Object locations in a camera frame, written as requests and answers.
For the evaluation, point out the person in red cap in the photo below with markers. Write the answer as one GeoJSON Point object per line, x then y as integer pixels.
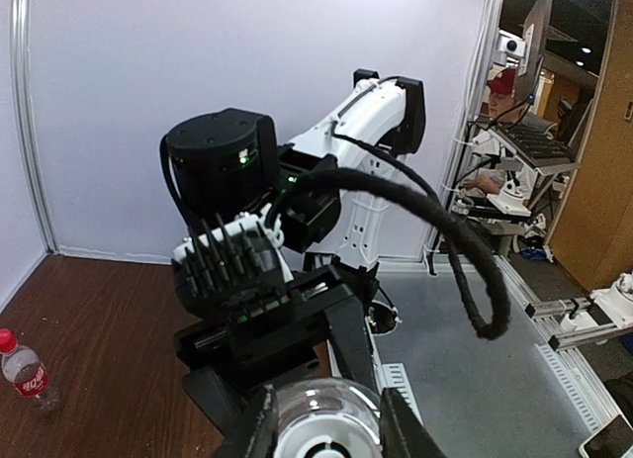
{"type": "Point", "coordinates": [504, 111]}

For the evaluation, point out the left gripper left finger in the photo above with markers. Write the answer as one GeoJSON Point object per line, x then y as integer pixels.
{"type": "Point", "coordinates": [255, 434]}

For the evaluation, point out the large clear plastic bottle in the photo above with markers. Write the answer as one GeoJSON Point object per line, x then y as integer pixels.
{"type": "Point", "coordinates": [330, 395]}

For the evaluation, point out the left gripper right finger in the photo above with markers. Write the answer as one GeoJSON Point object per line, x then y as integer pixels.
{"type": "Point", "coordinates": [401, 433]}

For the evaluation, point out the aluminium front frame rail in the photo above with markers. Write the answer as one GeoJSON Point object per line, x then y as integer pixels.
{"type": "Point", "coordinates": [530, 393]}

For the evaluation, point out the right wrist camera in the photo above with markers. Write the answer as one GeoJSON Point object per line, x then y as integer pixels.
{"type": "Point", "coordinates": [232, 273]}

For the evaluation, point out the left rear frame post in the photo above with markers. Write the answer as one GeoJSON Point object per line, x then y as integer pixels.
{"type": "Point", "coordinates": [19, 43]}

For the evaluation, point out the white bottle cap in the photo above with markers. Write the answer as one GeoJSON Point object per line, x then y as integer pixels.
{"type": "Point", "coordinates": [328, 435]}

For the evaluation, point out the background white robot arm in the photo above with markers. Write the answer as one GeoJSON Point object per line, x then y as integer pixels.
{"type": "Point", "coordinates": [615, 302]}

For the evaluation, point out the small cola bottle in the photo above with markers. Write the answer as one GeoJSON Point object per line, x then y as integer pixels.
{"type": "Point", "coordinates": [22, 367]}

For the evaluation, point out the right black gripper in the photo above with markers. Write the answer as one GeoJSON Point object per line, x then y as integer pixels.
{"type": "Point", "coordinates": [230, 362]}

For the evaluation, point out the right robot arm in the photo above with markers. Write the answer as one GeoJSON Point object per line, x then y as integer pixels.
{"type": "Point", "coordinates": [226, 164]}

